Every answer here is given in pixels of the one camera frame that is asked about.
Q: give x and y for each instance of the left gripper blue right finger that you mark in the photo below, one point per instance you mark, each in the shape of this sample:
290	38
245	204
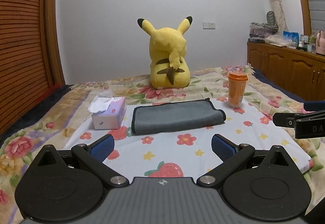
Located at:
234	157

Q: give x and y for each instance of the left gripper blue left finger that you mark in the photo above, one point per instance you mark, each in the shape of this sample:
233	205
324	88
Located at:
91	158

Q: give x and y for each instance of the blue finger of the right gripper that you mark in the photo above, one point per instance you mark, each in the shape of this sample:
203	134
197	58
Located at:
314	106

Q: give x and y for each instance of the purple and grey microfiber towel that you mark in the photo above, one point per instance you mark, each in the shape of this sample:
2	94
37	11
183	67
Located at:
175	117

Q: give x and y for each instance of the pink tissue box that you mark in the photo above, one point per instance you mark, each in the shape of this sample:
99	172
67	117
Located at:
107	112

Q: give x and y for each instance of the brown wooden sideboard cabinet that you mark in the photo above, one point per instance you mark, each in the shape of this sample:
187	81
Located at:
296	71

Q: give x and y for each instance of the white fruit print cloth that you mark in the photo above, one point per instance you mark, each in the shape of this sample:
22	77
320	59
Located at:
190	153

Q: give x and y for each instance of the floral bed sheet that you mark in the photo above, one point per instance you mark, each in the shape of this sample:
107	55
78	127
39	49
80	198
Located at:
55	121

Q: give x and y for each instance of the orange plastic cup with lid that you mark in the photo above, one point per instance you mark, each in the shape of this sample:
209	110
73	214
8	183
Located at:
236	85

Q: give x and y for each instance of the blue and white package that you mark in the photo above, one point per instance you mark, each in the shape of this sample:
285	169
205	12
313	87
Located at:
291	39

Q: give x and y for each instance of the stack of clutter on cabinet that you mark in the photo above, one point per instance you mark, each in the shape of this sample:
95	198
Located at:
258	32

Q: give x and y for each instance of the yellow Pikachu plush toy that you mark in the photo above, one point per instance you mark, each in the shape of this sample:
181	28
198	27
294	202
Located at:
167	50

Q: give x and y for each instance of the brown wooden louvered wardrobe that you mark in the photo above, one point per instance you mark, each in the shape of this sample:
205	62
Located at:
25	67

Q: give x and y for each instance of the white wall switch plate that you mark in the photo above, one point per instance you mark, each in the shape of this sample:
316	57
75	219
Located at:
208	25

